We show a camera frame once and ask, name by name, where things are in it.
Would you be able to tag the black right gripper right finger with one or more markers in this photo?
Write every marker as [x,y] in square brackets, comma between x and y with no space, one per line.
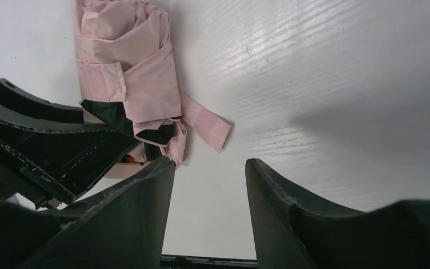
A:
[296,228]

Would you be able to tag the pink and black umbrella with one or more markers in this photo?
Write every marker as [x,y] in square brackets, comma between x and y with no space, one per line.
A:
[128,81]

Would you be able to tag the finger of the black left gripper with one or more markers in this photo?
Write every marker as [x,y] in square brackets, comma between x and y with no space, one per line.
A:
[20,101]
[46,160]

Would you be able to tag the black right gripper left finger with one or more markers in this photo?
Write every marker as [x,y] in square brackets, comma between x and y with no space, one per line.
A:
[122,226]

